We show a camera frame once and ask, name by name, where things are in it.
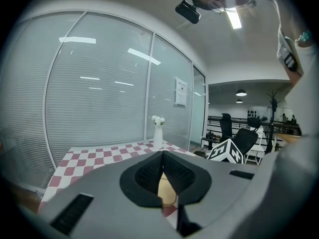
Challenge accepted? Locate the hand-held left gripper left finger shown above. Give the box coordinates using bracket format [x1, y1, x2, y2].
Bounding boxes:
[119, 151, 164, 208]

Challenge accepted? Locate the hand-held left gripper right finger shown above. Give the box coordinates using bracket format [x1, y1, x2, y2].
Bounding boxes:
[162, 150, 213, 237]

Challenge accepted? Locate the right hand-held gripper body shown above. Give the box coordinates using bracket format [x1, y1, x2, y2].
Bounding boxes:
[206, 138, 244, 164]

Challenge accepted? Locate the cream-coloured plastic cup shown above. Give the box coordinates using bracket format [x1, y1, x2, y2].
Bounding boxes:
[158, 170, 179, 207]

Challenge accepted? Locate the black high-back office chair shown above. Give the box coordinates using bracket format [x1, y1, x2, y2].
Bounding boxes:
[219, 113, 234, 145]

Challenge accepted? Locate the black headrest office chair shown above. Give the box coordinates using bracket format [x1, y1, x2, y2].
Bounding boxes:
[233, 117, 260, 157]

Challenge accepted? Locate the white wooden chair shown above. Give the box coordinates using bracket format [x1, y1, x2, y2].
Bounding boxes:
[245, 126, 265, 165]

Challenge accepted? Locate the black metal railing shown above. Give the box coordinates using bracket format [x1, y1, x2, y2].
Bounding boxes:
[207, 115, 301, 136]

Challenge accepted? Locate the red white checkered tablecloth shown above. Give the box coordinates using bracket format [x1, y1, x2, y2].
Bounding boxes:
[37, 138, 200, 219]

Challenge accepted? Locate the white vase with flowers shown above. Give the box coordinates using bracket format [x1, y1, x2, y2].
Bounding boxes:
[151, 115, 166, 149]

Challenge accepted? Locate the black coat rack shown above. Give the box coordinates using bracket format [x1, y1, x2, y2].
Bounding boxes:
[265, 90, 282, 154]

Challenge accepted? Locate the light wooden table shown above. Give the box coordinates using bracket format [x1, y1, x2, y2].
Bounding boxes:
[274, 132, 304, 148]

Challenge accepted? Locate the white paper notice holder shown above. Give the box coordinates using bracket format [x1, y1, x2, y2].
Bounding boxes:
[174, 76, 188, 107]

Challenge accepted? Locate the grey neck badge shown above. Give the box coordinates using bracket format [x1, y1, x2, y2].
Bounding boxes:
[277, 35, 301, 72]

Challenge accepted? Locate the long ceiling light panel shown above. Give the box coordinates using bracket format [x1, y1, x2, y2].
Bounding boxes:
[225, 8, 243, 30]

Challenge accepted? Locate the black head-worn camera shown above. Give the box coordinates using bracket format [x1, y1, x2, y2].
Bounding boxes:
[174, 0, 201, 24]

